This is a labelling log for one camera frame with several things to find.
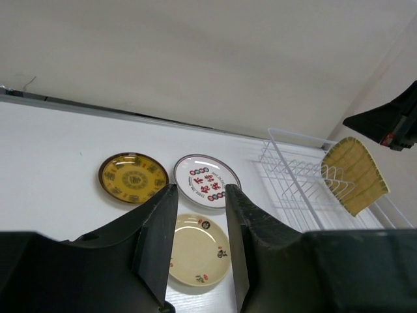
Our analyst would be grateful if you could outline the brown yellow round plate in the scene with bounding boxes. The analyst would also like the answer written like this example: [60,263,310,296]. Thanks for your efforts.
[98,152,169,205]

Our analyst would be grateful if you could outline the cream plate upper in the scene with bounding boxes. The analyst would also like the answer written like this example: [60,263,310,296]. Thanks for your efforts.
[169,214,231,287]

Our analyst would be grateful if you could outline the yellow woven square plate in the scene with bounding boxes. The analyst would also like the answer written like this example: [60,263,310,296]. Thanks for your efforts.
[321,136,390,216]

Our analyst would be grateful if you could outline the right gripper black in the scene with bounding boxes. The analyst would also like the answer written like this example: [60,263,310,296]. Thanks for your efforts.
[343,82,416,151]

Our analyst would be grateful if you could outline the white wire dish rack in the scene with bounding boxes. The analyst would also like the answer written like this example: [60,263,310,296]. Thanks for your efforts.
[259,128,415,231]

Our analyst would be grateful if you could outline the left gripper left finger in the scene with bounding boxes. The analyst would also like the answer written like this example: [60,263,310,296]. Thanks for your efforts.
[72,184,179,308]

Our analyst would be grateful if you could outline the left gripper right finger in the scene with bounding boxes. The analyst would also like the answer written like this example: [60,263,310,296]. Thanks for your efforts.
[226,185,308,312]

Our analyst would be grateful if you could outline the white plate red characters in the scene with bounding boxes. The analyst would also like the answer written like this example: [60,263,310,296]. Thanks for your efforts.
[173,154,241,210]

